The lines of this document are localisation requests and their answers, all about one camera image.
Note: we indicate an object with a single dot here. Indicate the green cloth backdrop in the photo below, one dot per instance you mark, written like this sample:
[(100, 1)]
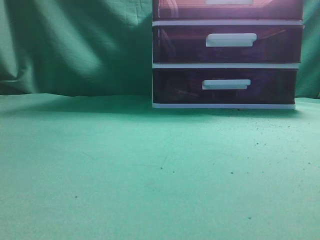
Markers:
[(103, 48)]

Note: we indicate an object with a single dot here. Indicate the green cloth table cover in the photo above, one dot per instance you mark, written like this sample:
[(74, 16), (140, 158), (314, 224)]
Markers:
[(114, 168)]

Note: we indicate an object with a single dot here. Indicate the purple translucent drawer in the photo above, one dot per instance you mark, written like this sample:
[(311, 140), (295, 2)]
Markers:
[(227, 9), (186, 86), (270, 44)]

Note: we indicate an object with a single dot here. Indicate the white plastic drawer cabinet frame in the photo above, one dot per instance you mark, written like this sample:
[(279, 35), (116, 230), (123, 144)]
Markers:
[(221, 84)]

